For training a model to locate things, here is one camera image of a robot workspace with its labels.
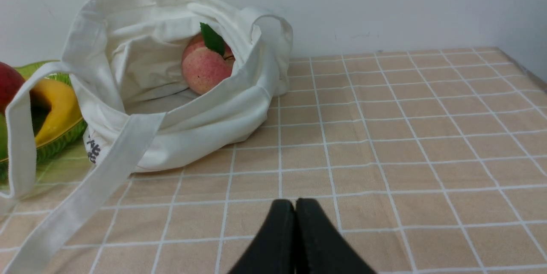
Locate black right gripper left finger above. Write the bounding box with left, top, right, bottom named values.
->
left=229, top=199, right=295, bottom=274

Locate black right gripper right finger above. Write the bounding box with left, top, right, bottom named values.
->
left=296, top=198, right=376, bottom=274

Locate pink peach with leaf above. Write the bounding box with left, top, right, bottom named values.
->
left=181, top=22, right=235, bottom=95

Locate white cloth tote bag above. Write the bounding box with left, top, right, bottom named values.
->
left=1, top=0, right=293, bottom=274

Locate green glass fruit plate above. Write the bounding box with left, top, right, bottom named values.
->
left=0, top=61, right=87, bottom=181

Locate yellow banana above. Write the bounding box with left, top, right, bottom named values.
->
left=31, top=79, right=83, bottom=146

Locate green apple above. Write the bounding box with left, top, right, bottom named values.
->
left=0, top=114, right=9, bottom=161

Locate red apple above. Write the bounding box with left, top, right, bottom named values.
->
left=0, top=62, right=26, bottom=115

